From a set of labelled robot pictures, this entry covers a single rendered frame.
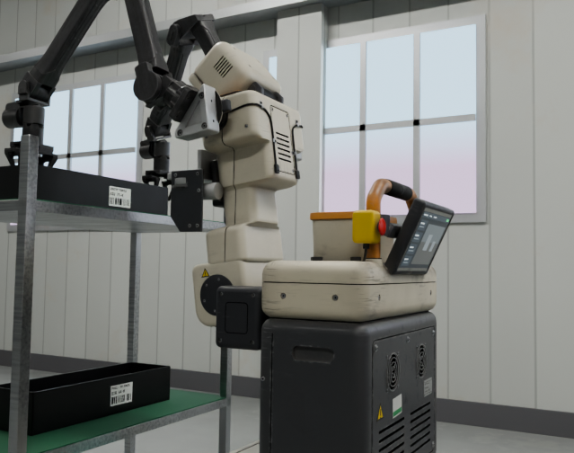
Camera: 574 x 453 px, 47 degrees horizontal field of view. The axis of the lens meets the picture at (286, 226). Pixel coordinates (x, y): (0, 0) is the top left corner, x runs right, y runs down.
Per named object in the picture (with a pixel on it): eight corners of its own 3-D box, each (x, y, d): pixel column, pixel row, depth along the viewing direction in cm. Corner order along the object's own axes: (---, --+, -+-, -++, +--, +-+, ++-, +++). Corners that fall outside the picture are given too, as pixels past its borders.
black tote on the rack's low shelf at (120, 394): (31, 436, 173) (33, 392, 174) (-14, 428, 181) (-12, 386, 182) (170, 399, 223) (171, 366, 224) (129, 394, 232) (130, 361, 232)
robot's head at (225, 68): (288, 91, 187) (258, 57, 192) (249, 71, 168) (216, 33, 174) (255, 128, 191) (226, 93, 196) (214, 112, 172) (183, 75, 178)
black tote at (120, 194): (31, 205, 177) (32, 163, 177) (-13, 207, 185) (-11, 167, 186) (167, 220, 227) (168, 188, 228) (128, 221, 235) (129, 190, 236)
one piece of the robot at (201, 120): (220, 133, 161) (216, 88, 162) (208, 128, 156) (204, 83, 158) (187, 142, 165) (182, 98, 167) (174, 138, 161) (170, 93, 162)
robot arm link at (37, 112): (33, 101, 184) (49, 105, 189) (16, 102, 187) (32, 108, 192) (31, 126, 184) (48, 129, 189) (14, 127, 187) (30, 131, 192)
